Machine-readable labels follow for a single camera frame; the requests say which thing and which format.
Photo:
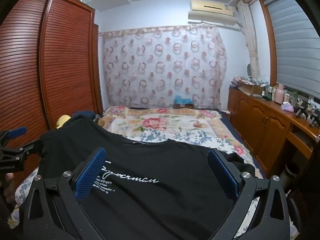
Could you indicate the small round mirror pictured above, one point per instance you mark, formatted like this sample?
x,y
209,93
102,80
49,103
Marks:
x,y
249,70

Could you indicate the circle patterned sheer curtain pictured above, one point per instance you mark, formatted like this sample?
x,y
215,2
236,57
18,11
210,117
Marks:
x,y
162,67

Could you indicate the small black tripod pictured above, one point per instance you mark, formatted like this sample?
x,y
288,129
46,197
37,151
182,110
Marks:
x,y
314,117
301,110

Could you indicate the cardboard box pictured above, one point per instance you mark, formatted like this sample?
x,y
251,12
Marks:
x,y
252,89

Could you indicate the brown slatted wardrobe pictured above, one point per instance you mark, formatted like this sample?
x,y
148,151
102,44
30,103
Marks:
x,y
62,67

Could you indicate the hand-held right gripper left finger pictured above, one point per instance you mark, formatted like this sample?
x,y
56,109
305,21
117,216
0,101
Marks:
x,y
90,172

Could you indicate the black printed t-shirt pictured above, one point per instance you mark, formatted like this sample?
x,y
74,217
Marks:
x,y
155,205

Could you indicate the grey window blind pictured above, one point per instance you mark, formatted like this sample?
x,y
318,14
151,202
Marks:
x,y
292,45

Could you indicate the tied beige curtain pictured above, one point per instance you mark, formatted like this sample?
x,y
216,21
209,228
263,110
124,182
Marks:
x,y
250,35

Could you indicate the dark green bottle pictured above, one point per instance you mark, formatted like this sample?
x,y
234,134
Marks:
x,y
268,92

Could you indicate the wall air conditioner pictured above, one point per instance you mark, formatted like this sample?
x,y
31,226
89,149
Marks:
x,y
212,11

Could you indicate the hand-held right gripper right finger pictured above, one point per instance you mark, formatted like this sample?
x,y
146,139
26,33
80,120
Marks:
x,y
222,172

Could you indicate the wooden window frame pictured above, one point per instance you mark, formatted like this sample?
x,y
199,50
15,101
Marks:
x,y
268,42

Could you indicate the blue cloth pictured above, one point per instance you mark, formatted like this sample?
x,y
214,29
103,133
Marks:
x,y
183,99

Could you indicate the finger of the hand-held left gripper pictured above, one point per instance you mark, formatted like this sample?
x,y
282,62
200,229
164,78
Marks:
x,y
17,131
25,148

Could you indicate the yellow plush toy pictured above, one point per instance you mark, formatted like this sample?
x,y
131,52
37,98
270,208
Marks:
x,y
63,121

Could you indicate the person's left hand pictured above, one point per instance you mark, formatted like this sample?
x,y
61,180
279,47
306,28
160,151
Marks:
x,y
10,187

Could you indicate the pink bottle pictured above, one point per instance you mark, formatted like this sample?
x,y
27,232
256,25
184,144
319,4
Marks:
x,y
279,95

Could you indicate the floral bedspread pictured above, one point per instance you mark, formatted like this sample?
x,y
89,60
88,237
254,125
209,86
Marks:
x,y
162,125

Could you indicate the wooden sideboard cabinet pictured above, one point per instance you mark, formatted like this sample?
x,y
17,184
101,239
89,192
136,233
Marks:
x,y
262,120

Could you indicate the white waste bin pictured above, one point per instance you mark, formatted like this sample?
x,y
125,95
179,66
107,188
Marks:
x,y
290,171

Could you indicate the navy zip jacket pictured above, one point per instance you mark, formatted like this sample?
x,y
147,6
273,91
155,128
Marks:
x,y
85,114

